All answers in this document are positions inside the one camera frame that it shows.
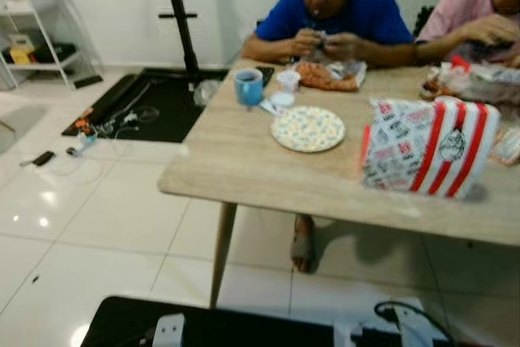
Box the floral patterned round plate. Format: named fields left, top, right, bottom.
left=271, top=106, right=346, bottom=154

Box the clear sauce packet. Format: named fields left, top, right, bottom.
left=492, top=124, right=520, bottom=165

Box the red white food tray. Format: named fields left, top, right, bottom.
left=422, top=59, right=520, bottom=108

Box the red white striped takeaway box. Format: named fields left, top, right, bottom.
left=360, top=97, right=501, bottom=199

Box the clear bag of fried food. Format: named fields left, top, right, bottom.
left=292, top=59, right=368, bottom=93

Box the man in blue shirt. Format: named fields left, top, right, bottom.
left=241, top=0, right=417, bottom=275

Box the grey slipper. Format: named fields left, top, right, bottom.
left=291, top=233, right=316, bottom=273

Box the small white cup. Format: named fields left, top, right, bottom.
left=277, top=70, right=301, bottom=93

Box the small white lid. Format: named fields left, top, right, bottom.
left=271, top=92, right=296, bottom=109

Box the light wooden dining table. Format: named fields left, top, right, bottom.
left=157, top=59, right=520, bottom=309

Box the blue mug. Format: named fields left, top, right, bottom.
left=234, top=68, right=265, bottom=108

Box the dark floor mat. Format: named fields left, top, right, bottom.
left=80, top=296, right=520, bottom=347

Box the black stand base mat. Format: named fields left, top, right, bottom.
left=63, top=68, right=228, bottom=145

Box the black stand pole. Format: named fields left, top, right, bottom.
left=158, top=0, right=202, bottom=80

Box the small white blue device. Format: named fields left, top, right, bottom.
left=67, top=132, right=98, bottom=157

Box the black bag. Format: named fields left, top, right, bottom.
left=28, top=42, right=78, bottom=65

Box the small black flat device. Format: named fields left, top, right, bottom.
left=30, top=150, right=56, bottom=167

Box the white shelf rack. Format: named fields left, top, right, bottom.
left=0, top=0, right=104, bottom=92

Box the yellow box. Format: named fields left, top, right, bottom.
left=6, top=34, right=35, bottom=65

